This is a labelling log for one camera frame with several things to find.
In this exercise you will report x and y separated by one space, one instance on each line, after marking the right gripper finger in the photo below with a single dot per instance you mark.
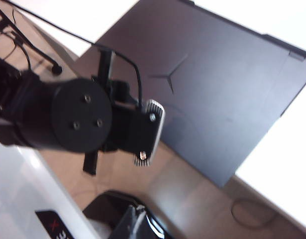
129 224

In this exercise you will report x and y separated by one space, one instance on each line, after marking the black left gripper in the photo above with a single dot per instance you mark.
123 124

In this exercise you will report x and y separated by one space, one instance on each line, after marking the dark grey laptop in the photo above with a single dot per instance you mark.
217 87

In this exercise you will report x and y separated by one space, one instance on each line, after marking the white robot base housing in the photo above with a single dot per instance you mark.
18 194

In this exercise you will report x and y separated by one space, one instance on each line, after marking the black glossy base part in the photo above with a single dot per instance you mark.
105 206

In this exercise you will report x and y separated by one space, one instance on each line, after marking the black logo label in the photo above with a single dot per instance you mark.
53 225

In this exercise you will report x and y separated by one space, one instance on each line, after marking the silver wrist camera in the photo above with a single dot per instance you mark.
159 124

